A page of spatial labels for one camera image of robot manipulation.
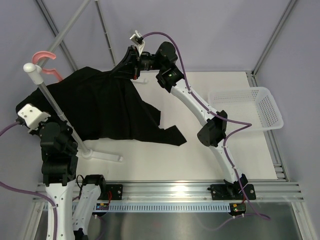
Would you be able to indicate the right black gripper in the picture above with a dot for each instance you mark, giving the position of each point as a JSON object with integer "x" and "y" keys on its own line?
{"x": 129, "y": 67}

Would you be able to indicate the black shirt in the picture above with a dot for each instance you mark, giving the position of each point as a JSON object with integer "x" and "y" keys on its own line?
{"x": 99, "y": 106}

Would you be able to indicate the silver white garment rack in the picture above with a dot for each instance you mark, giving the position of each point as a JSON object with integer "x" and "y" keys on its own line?
{"x": 34, "y": 72}

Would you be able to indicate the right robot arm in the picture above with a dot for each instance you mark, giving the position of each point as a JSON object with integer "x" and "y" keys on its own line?
{"x": 213, "y": 122}

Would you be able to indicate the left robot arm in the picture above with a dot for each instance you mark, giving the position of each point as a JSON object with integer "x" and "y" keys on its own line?
{"x": 59, "y": 164}

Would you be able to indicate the white perforated plastic basket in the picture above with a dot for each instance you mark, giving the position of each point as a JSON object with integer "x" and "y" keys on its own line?
{"x": 255, "y": 105}

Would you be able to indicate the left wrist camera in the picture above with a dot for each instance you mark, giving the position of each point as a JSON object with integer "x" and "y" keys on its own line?
{"x": 32, "y": 116}

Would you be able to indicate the aluminium frame post right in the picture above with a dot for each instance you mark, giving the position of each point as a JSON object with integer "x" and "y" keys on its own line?
{"x": 274, "y": 35}

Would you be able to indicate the white slotted cable duct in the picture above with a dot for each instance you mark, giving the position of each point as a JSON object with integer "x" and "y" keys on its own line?
{"x": 157, "y": 207}

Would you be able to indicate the aluminium mounting rail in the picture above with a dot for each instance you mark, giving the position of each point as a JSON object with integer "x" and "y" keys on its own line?
{"x": 197, "y": 191}

